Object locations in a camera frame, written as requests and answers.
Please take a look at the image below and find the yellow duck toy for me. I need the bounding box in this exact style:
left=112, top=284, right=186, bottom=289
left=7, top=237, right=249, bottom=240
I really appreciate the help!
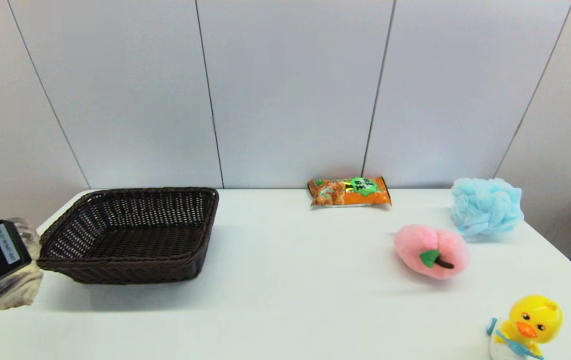
left=486, top=294, right=564, bottom=360

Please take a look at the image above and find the light blue bath loofah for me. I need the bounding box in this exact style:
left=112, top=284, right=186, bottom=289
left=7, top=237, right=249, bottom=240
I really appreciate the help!
left=450, top=177, right=525, bottom=238

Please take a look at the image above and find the orange snack packet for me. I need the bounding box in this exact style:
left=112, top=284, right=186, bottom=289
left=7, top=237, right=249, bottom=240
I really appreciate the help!
left=307, top=176, right=392, bottom=208

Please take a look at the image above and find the dark brown wicker basket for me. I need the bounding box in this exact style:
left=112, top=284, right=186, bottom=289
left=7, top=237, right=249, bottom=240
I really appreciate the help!
left=37, top=187, right=220, bottom=285

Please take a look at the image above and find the long striped bread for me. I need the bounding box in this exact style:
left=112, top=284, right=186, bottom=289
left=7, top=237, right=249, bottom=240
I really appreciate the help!
left=0, top=217, right=44, bottom=311

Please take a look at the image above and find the pink plush peach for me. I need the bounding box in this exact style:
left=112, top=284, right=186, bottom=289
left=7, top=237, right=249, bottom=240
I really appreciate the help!
left=394, top=224, right=470, bottom=280

